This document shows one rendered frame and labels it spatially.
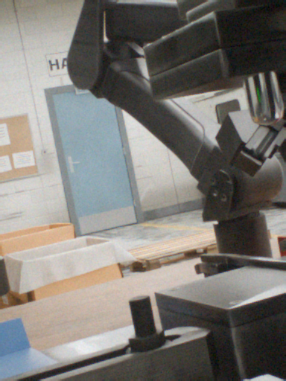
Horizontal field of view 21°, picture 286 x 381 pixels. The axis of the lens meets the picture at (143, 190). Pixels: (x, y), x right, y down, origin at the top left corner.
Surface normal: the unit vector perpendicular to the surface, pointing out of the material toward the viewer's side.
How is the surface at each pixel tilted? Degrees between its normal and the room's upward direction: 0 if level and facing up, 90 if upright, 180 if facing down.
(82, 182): 90
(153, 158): 90
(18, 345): 60
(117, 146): 90
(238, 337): 90
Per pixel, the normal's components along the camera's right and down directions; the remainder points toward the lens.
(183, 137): -0.75, 0.09
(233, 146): -0.90, 0.21
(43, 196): 0.33, -0.02
